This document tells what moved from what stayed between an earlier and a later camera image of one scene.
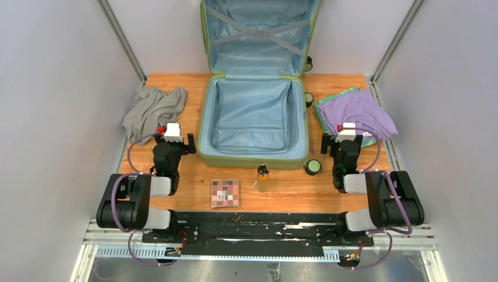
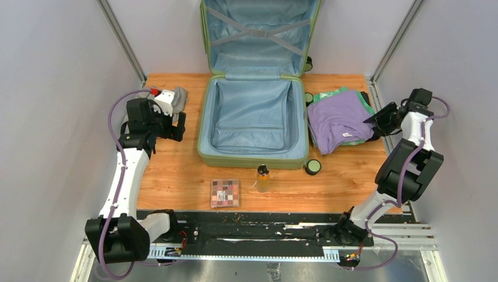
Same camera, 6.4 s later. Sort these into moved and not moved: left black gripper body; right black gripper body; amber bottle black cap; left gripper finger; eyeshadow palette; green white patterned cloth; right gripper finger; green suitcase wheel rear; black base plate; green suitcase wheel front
Moved: right black gripper body; left gripper finger; green white patterned cloth; right gripper finger; left black gripper body
Not moved: amber bottle black cap; black base plate; green suitcase wheel front; green suitcase wheel rear; eyeshadow palette
